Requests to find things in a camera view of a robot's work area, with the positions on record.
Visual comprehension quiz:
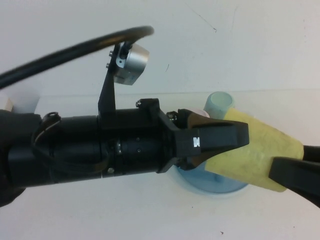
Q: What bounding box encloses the yellow plastic cup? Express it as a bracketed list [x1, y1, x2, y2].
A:
[204, 107, 305, 193]

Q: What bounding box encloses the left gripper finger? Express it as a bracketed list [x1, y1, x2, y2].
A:
[176, 108, 250, 171]

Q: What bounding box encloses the pink marbled plastic cup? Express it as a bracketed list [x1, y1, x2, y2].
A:
[194, 107, 211, 118]

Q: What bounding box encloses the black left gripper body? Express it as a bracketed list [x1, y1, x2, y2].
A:
[99, 98, 189, 180]

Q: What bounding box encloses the black left camera mount bracket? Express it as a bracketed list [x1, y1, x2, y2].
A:
[97, 43, 132, 131]

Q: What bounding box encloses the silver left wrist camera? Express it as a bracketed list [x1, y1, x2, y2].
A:
[113, 42, 150, 86]

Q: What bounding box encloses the blue cup stand with pegs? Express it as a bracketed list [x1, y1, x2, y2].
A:
[172, 159, 249, 200]

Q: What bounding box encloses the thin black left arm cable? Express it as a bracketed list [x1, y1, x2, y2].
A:
[31, 111, 61, 151]

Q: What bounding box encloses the green plastic cup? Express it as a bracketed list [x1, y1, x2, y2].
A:
[202, 91, 237, 120]

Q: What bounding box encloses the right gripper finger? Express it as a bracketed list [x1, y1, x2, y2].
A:
[301, 144, 320, 163]
[268, 156, 320, 209]

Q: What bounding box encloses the beige wooden board edge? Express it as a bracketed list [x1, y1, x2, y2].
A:
[0, 97, 14, 113]

